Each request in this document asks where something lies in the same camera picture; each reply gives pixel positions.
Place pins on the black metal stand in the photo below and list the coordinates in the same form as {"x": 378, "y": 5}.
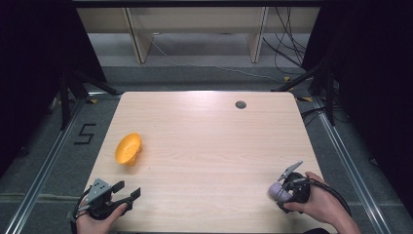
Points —
{"x": 329, "y": 97}
{"x": 66, "y": 97}

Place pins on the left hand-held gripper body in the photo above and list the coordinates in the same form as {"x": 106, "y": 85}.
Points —
{"x": 99, "y": 191}

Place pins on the light purple cup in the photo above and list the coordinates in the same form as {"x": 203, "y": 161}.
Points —
{"x": 279, "y": 192}

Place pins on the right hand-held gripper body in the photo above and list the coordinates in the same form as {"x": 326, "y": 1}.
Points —
{"x": 297, "y": 191}

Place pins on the yellow plastic bowl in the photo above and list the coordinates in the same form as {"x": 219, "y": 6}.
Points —
{"x": 127, "y": 149}

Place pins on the person's right hand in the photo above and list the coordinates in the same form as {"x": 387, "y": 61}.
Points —
{"x": 319, "y": 203}

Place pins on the metal floor rail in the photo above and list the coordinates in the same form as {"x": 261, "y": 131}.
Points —
{"x": 350, "y": 169}
{"x": 45, "y": 165}

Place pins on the black curtain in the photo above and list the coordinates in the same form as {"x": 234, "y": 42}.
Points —
{"x": 35, "y": 65}
{"x": 373, "y": 81}

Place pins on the person's left hand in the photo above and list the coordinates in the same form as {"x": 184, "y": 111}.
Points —
{"x": 97, "y": 224}

